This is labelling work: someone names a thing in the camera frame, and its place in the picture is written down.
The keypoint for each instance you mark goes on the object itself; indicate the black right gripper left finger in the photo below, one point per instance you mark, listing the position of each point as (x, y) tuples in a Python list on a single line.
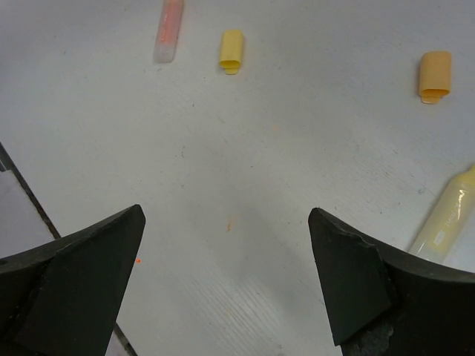
[(63, 297)]

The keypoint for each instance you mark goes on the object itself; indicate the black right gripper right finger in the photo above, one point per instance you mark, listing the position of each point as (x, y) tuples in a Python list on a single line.
[(381, 300)]

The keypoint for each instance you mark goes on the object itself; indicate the yellow highlighter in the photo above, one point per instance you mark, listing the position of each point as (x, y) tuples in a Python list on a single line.
[(447, 234)]

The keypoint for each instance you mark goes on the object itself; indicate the yellow cap near tape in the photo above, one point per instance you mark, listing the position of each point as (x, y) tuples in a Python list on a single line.
[(435, 75)]

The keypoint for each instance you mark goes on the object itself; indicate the pink orange highlighter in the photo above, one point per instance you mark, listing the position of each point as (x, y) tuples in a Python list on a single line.
[(168, 31)]

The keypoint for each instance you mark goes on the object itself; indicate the yellow eraser block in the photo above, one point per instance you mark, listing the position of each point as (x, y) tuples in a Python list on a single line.
[(231, 51)]

